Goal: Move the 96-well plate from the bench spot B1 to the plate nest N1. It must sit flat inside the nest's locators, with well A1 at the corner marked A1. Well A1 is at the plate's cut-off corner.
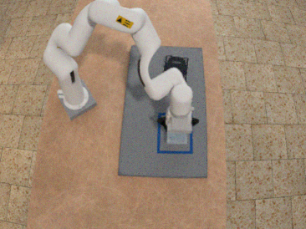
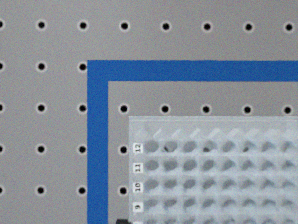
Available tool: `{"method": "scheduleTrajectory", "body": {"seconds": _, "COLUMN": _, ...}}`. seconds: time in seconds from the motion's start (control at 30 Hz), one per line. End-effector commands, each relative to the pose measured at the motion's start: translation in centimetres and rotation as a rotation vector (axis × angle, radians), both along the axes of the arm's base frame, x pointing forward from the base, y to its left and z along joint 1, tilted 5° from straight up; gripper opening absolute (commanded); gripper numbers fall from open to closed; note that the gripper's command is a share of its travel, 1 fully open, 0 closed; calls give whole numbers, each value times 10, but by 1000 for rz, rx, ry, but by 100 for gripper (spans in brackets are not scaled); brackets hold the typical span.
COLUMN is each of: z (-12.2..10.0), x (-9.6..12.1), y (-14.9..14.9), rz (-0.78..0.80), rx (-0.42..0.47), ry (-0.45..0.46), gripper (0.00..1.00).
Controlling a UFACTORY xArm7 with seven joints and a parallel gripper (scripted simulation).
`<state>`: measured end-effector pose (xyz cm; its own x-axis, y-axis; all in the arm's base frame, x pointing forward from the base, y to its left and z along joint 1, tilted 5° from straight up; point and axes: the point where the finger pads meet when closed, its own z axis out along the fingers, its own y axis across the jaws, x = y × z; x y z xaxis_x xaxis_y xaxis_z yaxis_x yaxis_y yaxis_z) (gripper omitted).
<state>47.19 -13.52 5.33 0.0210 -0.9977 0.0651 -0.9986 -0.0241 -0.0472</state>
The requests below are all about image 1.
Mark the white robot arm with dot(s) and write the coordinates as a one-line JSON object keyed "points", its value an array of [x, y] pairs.
{"points": [[72, 40]]}

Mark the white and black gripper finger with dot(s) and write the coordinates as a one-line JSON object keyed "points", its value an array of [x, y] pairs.
{"points": [[194, 120], [162, 121]]}

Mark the blue rectangular tape outline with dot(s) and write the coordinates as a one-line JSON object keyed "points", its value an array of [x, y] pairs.
{"points": [[166, 151]]}

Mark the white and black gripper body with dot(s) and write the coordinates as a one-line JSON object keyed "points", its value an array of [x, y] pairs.
{"points": [[169, 117]]}

